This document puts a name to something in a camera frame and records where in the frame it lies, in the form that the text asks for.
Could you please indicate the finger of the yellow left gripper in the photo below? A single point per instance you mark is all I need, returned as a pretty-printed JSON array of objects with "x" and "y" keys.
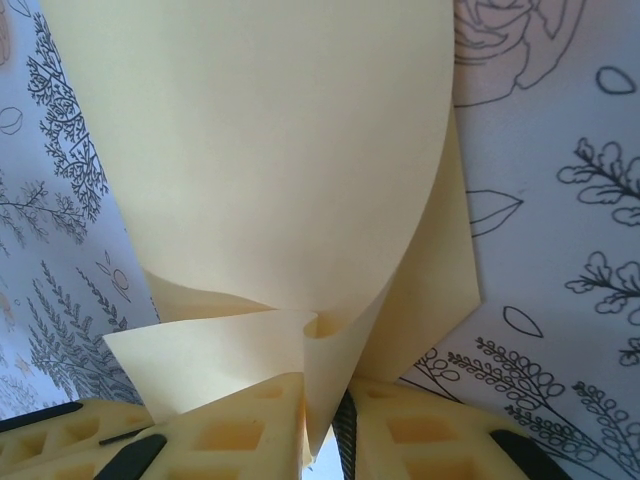
[
  {"x": 60, "y": 430},
  {"x": 55, "y": 470}
]

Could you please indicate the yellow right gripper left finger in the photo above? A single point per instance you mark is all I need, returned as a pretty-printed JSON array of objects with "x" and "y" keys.
[{"x": 235, "y": 440}]

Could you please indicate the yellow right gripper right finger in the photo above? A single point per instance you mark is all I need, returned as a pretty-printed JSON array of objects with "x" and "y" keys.
[{"x": 425, "y": 440}]

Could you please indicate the yellow cloth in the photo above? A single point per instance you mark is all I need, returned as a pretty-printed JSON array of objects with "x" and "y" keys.
[{"x": 275, "y": 150}]

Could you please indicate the floral patterned table cover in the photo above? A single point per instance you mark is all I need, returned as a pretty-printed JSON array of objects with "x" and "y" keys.
[{"x": 550, "y": 250}]

